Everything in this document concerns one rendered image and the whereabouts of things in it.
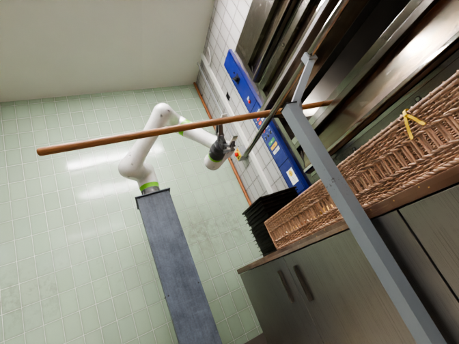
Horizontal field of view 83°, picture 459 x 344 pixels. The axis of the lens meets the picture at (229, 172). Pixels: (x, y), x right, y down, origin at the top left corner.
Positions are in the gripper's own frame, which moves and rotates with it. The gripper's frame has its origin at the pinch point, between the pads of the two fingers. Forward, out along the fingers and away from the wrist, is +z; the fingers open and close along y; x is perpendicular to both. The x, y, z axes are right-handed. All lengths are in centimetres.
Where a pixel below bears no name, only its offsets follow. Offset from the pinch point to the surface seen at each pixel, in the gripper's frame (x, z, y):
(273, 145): -52, -42, -5
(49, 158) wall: 97, -118, -75
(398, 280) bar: 4, 45, 79
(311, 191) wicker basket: -7, 21, 48
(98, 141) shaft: 58, 8, 2
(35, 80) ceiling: 93, -97, -140
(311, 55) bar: -17.8, 45.1, 5.3
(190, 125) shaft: 21.8, 7.6, 1.4
